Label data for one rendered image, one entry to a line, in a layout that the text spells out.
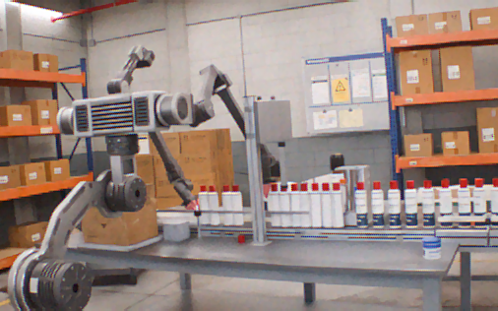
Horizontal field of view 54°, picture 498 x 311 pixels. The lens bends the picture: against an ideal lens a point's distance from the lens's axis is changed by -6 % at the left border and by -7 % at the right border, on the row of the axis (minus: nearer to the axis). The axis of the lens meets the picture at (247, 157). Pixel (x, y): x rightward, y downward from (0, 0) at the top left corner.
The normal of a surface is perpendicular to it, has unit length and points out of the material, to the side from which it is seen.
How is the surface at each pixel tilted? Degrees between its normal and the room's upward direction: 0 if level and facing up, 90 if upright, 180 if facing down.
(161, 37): 90
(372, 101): 90
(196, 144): 91
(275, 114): 90
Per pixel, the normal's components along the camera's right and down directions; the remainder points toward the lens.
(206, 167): -0.27, 0.07
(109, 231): -0.47, 0.08
